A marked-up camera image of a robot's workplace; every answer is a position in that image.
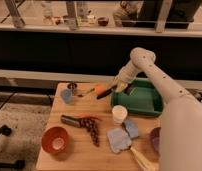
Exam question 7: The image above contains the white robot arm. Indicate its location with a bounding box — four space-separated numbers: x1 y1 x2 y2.
113 47 202 171

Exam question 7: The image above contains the orange fruit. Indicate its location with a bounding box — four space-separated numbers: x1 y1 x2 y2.
95 84 106 95

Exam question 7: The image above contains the green plastic tray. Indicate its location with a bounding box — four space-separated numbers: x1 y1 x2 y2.
111 80 164 117

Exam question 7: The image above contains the white paper cup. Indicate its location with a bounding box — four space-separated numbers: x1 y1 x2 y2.
112 105 128 124

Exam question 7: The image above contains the small blue sponge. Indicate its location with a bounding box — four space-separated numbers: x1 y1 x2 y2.
124 119 139 139

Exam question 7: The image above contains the metal spoon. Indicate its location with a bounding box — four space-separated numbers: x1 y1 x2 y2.
77 88 95 97

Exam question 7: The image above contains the bunch of dark grapes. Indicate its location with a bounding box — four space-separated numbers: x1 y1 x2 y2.
81 118 99 146

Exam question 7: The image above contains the small dark metal cup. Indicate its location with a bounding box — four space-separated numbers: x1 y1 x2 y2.
67 83 77 90

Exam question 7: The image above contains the large blue sponge cloth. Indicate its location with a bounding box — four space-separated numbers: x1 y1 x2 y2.
107 128 132 154

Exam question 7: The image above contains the dark metal cylinder tool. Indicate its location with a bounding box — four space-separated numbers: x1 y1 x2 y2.
61 115 81 128

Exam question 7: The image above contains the purple bowl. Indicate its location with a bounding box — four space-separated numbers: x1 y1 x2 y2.
150 127 160 153

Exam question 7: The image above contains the wooden board table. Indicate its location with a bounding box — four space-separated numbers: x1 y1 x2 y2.
35 82 162 171

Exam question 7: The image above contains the dark bowl on shelf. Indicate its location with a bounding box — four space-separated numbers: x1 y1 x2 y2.
98 17 109 26

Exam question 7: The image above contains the person in background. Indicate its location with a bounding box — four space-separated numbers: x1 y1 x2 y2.
112 0 202 29

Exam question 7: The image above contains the orange bowl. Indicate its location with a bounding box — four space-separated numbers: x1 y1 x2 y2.
41 126 69 155

